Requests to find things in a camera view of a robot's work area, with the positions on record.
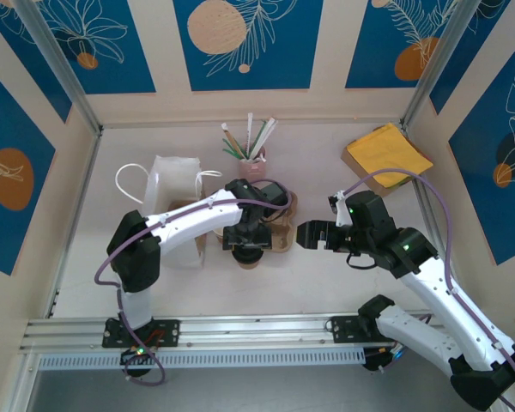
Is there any white paper bag with handles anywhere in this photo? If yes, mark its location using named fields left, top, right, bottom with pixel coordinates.
left=114, top=154, right=224, bottom=270

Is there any arm base electronics board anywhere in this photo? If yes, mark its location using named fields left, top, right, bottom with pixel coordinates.
left=119, top=345, right=159, bottom=367
left=362, top=342, right=409, bottom=373

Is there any pink straw holder cup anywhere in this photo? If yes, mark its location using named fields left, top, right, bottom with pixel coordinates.
left=239, top=145, right=269, bottom=184

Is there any brown napkin stack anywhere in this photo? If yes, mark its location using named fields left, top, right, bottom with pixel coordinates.
left=341, top=148, right=418, bottom=199

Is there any brown paper straw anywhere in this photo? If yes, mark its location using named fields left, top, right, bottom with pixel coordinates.
left=221, top=122, right=248, bottom=160

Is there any yellow napkin stack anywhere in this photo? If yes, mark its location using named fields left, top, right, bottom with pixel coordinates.
left=346, top=123, right=434, bottom=190

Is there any white wrapped straw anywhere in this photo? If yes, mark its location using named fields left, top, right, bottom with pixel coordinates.
left=245, top=112, right=255, bottom=159
left=251, top=116, right=280, bottom=159

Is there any aluminium table edge rail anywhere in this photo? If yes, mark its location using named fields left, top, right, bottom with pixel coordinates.
left=45, top=130, right=102, bottom=319
left=405, top=126, right=451, bottom=263

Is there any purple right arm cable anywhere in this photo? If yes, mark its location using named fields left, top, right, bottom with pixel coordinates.
left=336, top=169, right=515, bottom=412

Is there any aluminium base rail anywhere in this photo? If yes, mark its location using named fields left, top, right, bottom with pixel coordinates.
left=21, top=312, right=494, bottom=357

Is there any white slotted cable duct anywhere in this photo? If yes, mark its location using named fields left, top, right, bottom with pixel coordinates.
left=37, top=348, right=367, bottom=371

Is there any aluminium frame post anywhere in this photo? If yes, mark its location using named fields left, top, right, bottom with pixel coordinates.
left=399, top=0, right=476, bottom=128
left=15, top=0, right=104, bottom=136

